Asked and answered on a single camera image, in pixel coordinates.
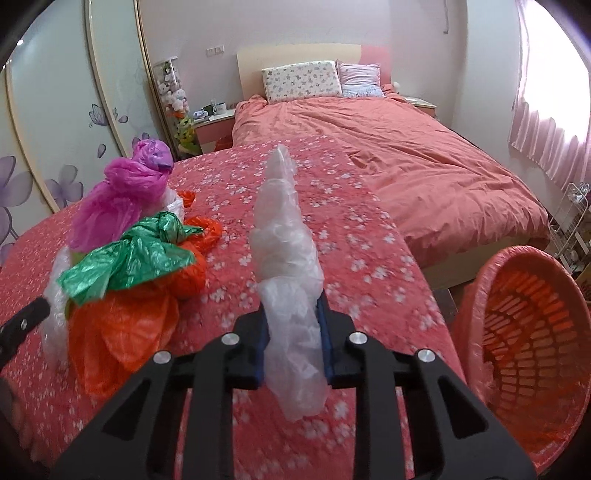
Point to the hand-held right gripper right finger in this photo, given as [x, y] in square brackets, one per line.
[324, 341]

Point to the white mug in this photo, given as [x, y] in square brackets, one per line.
[219, 108]

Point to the pink striped pillow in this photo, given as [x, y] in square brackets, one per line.
[360, 78]

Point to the pink curtain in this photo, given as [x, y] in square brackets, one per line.
[549, 92]

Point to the green plastic bag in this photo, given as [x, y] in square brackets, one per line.
[124, 258]

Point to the cream and pink headboard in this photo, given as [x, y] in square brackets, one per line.
[295, 55]

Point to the magenta plastic bag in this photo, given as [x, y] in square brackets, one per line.
[120, 194]

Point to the clear plastic bag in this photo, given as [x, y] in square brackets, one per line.
[286, 240]

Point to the small orange plastic bag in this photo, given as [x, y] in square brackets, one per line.
[207, 233]
[187, 199]

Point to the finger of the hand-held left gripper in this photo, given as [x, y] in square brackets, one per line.
[27, 318]

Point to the white wardrobe with purple flowers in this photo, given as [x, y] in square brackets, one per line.
[60, 115]

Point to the black white patterned cloth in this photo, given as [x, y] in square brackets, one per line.
[55, 314]

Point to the pink nightstand with mug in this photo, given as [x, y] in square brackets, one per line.
[214, 131]

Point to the orange plastic laundry basket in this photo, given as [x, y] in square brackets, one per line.
[531, 332]

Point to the clear bag with white knot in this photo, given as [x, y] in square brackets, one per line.
[173, 205]

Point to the wooden bed base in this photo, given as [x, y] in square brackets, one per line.
[485, 258]

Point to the large orange plastic bag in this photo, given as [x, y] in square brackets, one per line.
[120, 332]

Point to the white floral pillow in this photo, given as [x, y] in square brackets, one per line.
[302, 81]

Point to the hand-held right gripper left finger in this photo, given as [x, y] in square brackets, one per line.
[263, 341]

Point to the bed with red duvet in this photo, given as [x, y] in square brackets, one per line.
[392, 152]

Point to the plush toy display tube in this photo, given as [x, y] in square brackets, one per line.
[178, 106]

